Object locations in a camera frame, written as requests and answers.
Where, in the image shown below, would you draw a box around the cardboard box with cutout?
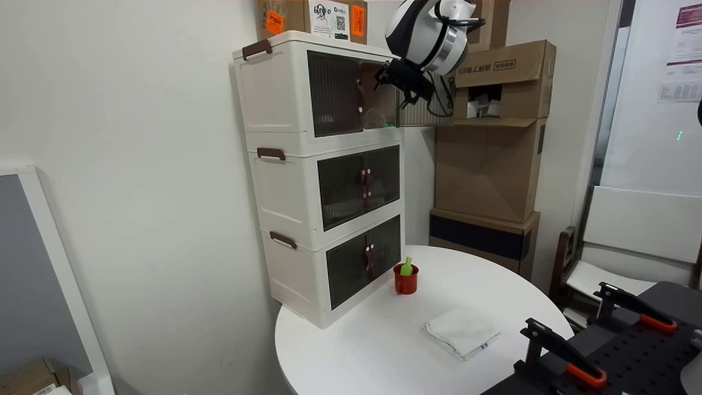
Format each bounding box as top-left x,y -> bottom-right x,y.
450,37 -> 559,124

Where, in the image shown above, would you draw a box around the large plain cardboard box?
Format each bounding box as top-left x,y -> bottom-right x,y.
432,119 -> 548,227

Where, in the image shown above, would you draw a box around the tall narrow cardboard box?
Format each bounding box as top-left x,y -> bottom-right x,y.
468,0 -> 514,52

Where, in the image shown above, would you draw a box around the white three-compartment cabinet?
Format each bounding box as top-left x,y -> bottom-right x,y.
230,29 -> 408,331

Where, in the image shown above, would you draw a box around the brown cabinet side handle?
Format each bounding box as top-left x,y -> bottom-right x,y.
268,228 -> 300,252
241,37 -> 275,62
255,145 -> 287,164

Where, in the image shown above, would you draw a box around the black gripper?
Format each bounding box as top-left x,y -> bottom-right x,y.
372,59 -> 439,106

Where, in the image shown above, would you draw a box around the red and white poster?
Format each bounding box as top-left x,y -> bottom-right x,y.
663,3 -> 702,71

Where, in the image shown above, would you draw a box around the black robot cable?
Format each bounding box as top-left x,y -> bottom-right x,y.
428,71 -> 460,121

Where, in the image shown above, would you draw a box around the red cup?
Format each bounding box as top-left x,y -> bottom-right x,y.
393,261 -> 424,297

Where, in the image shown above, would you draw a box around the black clamp orange handle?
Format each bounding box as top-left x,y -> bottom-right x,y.
592,281 -> 683,338
519,317 -> 611,390

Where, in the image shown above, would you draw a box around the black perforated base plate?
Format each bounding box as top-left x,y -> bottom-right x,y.
480,281 -> 702,395

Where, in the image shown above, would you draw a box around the folded white cloth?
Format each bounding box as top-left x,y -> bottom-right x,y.
424,307 -> 504,363

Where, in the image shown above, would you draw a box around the cardboard box orange stickers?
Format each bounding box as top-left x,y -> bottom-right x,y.
255,0 -> 371,46

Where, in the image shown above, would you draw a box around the large whiteboard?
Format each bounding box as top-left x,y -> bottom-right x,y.
600,0 -> 702,199

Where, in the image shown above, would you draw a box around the dark brown wooden chair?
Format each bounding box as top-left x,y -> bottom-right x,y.
548,227 -> 589,303

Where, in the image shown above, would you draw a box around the white panel board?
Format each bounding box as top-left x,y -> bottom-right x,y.
582,184 -> 702,267

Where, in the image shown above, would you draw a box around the white framed grey board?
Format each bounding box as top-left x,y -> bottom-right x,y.
0,163 -> 116,395

